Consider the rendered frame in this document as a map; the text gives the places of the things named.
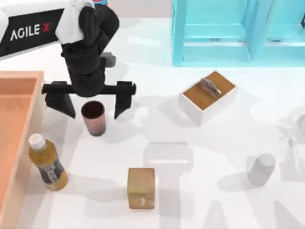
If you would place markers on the dark red cup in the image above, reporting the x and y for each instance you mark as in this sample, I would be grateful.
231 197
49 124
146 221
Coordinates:
94 119

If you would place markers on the salmon shallow box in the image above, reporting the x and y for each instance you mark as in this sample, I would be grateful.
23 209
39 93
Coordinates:
16 133

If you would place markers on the amber bottle with white cap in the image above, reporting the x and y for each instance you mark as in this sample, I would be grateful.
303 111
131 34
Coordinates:
48 167

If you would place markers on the white box with brown top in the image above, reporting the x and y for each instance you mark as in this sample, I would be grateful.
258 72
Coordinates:
205 102

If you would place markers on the red and blue can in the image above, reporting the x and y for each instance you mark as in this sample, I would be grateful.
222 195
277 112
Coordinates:
100 2

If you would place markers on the grey tissue tuft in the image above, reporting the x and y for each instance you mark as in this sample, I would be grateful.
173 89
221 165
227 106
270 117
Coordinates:
210 87

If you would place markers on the light blue rack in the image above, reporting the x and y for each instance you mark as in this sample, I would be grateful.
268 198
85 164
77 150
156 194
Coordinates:
214 31

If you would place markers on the white jar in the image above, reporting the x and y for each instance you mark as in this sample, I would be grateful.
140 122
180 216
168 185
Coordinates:
261 170

